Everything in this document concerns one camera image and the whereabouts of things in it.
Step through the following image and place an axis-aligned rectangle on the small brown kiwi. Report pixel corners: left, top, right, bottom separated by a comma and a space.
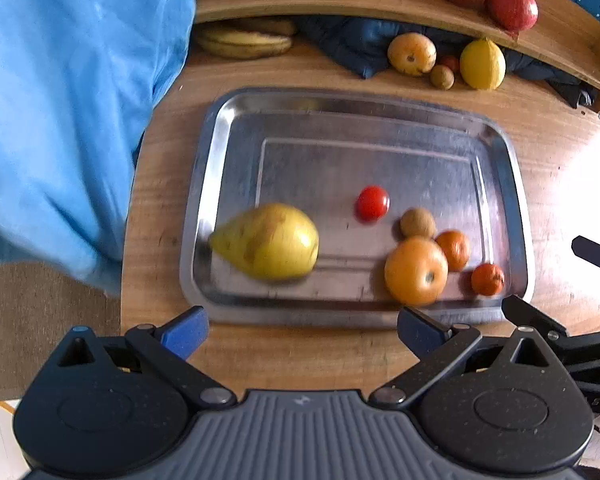
399, 207, 437, 238

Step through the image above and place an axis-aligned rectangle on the striped yellow melon fruit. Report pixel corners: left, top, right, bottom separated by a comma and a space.
388, 32, 437, 77

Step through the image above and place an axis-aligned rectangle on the curved wooden shelf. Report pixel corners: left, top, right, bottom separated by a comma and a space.
195, 0, 600, 90

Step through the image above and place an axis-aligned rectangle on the yellow lemon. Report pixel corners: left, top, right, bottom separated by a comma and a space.
460, 38, 506, 90

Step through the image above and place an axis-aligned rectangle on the small mandarin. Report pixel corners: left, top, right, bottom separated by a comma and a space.
470, 263, 505, 297

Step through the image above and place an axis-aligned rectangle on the metal tray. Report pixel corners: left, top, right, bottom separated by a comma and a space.
180, 88, 534, 328

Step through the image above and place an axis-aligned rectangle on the dark blue quilted cloth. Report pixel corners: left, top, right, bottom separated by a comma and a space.
294, 15, 598, 108

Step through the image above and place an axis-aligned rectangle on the yellow-green pear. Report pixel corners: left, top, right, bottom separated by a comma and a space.
209, 203, 320, 282

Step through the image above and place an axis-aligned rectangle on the rightmost red apple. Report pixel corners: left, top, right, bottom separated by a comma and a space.
486, 0, 539, 32

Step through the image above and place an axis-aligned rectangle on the light blue garment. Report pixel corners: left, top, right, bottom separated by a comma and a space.
0, 0, 196, 295

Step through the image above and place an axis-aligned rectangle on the red cherry tomato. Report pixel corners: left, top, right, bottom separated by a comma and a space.
355, 185, 390, 222
437, 54, 460, 74

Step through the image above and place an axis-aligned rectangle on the large orange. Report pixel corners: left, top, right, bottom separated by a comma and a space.
384, 236, 449, 308

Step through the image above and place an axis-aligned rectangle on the small tangerine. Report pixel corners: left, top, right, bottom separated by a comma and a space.
434, 230, 471, 272

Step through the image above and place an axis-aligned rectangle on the overripe banana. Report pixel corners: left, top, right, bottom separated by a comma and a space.
194, 25, 292, 60

